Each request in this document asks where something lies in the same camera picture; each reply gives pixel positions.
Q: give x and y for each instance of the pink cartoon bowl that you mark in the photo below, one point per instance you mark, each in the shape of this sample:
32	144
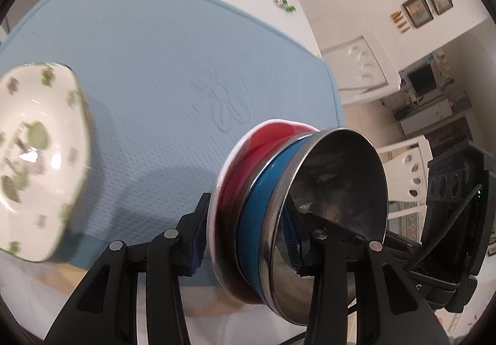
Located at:
243	158

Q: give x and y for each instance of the red steel bowl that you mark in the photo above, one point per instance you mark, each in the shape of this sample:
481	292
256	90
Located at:
250	209

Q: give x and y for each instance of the light blue table mat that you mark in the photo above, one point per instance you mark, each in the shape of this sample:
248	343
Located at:
172	85

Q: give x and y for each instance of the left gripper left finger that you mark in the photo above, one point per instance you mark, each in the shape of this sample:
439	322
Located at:
103	307

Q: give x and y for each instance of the blue steel bowl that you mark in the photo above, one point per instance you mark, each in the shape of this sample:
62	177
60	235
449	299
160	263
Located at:
333	181

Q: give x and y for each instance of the floral octagonal plate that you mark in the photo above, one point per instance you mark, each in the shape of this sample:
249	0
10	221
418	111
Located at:
46	149

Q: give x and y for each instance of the small green toy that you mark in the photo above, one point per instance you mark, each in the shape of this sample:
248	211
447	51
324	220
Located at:
284	5

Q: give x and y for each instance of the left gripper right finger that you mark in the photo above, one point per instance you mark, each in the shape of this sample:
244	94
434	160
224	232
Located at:
354	272

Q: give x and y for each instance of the white chair near right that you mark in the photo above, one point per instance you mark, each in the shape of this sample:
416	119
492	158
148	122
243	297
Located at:
406	168

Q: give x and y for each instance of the white chair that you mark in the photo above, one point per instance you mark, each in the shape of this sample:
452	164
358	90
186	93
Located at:
406	168
362	70

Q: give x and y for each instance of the white chair far right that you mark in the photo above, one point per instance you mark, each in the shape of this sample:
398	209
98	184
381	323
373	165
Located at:
362	70

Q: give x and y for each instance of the small framed picture lower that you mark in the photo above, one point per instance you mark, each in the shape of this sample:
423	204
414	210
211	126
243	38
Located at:
418	12

